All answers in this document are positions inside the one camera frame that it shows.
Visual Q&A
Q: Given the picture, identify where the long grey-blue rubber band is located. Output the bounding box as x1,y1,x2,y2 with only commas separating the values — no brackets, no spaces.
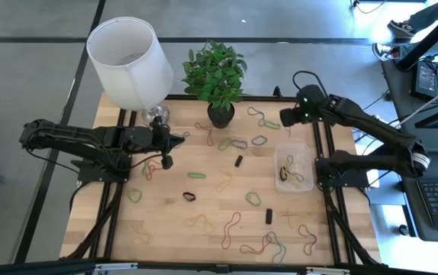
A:
262,231,288,265

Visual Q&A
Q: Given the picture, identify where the clear plastic bin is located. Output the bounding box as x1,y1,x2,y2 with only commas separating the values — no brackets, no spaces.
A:
273,141,315,193

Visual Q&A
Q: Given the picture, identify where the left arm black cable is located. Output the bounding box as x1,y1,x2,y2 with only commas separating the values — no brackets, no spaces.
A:
129,152,163,173

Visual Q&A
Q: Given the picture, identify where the white cord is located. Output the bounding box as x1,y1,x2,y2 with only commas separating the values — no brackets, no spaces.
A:
401,79,438,124

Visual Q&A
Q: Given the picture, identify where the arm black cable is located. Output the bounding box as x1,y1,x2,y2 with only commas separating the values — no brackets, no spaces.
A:
129,152,163,173
292,70,329,96

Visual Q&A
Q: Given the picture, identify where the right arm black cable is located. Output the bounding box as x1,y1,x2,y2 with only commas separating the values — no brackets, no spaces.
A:
292,70,329,96

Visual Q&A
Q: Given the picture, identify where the long grey-green rubber band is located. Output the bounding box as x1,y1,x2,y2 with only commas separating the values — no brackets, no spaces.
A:
246,106,268,128

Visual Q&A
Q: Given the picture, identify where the black power adapter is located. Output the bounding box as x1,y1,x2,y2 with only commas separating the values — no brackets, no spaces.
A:
411,62,438,101

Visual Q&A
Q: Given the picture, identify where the white shade table lamp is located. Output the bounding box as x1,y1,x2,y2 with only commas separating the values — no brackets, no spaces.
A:
85,16,175,128

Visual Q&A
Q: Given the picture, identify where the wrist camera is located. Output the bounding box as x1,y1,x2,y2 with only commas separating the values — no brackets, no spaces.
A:
279,108,301,128
160,154,175,171

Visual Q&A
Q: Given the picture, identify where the white paper sheet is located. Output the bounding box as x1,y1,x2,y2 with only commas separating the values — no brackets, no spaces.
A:
366,167,381,189

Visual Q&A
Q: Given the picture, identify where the long red rubber band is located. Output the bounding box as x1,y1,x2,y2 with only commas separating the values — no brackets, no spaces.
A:
239,233,273,256
221,211,242,251

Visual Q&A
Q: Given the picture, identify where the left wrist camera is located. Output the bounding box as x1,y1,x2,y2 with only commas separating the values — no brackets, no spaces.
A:
160,154,175,171

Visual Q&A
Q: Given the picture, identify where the black diagonal pole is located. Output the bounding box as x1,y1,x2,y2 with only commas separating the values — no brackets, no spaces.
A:
394,0,438,73

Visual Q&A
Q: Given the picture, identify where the long blue rubber band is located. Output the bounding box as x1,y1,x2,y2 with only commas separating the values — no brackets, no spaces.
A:
284,154,306,183

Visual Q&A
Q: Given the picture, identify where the black camera gantry bar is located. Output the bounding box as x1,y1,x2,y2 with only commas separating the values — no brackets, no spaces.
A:
0,257,438,275

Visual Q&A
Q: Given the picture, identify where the person's leg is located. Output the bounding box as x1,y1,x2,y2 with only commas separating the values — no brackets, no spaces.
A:
409,0,438,32
397,26,438,60

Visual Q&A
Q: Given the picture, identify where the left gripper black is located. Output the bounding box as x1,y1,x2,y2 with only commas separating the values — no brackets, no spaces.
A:
149,115,186,157

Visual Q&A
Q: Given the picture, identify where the person's shoe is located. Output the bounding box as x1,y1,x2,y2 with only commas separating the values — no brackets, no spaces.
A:
371,40,400,63
388,18,418,38

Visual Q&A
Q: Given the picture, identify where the large yellow rubber band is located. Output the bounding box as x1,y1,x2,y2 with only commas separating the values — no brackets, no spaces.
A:
285,205,315,229

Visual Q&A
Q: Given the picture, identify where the green potted plant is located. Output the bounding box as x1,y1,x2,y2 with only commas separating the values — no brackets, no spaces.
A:
181,39,249,130

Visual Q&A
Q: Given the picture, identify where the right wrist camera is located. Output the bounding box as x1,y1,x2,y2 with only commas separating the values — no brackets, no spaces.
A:
279,108,301,128

